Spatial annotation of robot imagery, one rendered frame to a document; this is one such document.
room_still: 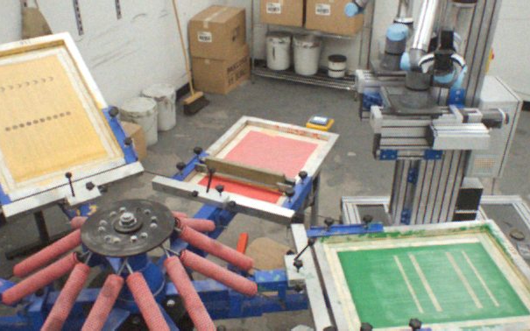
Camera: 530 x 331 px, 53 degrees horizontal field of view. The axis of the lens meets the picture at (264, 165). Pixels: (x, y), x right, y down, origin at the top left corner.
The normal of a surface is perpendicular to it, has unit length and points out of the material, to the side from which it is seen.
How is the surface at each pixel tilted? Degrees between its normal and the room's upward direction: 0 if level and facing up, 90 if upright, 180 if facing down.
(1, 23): 90
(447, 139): 90
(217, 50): 90
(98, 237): 0
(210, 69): 90
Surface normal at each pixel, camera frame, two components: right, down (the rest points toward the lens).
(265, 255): -0.03, -0.86
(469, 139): 0.01, 0.52
